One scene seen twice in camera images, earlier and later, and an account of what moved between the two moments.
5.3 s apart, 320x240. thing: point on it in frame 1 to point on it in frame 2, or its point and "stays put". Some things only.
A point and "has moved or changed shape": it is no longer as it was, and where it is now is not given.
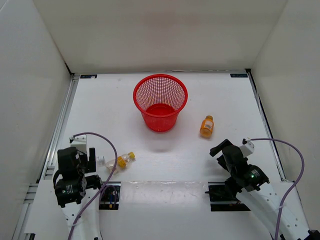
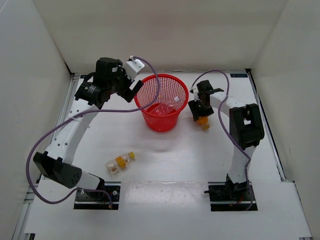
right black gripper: x=214 y=151 to x=193 y=105
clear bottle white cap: x=100 y=160 to x=167 y=107
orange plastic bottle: x=207 y=126 has moved or changed shape
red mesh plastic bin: x=160 y=98 stays put
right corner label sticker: x=238 y=75 stays put
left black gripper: x=92 y=159 to x=121 y=71
